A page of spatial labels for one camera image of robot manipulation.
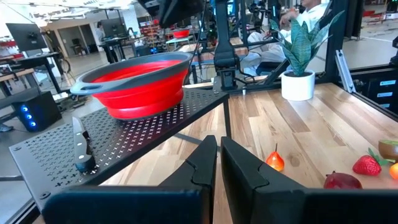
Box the black standing desk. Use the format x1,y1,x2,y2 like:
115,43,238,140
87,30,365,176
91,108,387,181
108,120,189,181
0,51,65,97

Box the snake plant in white pot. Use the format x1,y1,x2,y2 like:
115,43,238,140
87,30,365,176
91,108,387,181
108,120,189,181
269,10,345,102

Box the red collapsible colander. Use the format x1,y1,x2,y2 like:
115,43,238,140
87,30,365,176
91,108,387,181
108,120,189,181
70,51,194,121
172,29,191,39

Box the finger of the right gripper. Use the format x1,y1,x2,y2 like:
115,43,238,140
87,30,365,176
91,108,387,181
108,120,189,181
137,0,160,9
159,0,205,29

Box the person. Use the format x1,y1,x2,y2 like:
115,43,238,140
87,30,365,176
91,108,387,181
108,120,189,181
241,0,332,75
95,21,108,43

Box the red strawberry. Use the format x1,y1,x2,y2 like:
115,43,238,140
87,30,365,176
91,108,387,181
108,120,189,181
352,147,389,177

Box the black handled kitchen knife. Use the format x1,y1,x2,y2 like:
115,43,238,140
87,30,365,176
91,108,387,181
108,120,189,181
71,116,98,174

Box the halved kiwi fruit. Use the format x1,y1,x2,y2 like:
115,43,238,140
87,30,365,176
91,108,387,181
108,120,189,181
377,139,398,162

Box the black computer monitor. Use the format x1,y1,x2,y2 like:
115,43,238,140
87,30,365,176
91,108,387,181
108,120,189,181
5,22,48,53
101,17,129,39

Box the black control box blue labels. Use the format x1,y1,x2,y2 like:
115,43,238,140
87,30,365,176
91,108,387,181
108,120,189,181
349,67,398,116

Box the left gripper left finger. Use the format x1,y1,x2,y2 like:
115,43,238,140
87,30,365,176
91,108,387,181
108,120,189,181
42,135,218,224

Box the black computer tower blue lights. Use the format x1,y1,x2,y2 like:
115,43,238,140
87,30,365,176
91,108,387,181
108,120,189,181
11,90,63,133

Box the dark red toy apple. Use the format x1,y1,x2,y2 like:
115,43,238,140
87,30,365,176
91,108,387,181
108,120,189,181
323,170,363,190

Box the silver frame bracket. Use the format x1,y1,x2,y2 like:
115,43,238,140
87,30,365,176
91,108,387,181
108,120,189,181
335,49,358,94

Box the black perforated metal shelf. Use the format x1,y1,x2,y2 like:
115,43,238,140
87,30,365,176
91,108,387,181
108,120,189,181
8,88,233,213

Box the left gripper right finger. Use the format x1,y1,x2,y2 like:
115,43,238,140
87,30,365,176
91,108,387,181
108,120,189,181
221,136,398,224

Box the red yellow pear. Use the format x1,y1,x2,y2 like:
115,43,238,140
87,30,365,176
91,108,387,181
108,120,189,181
388,162,398,181

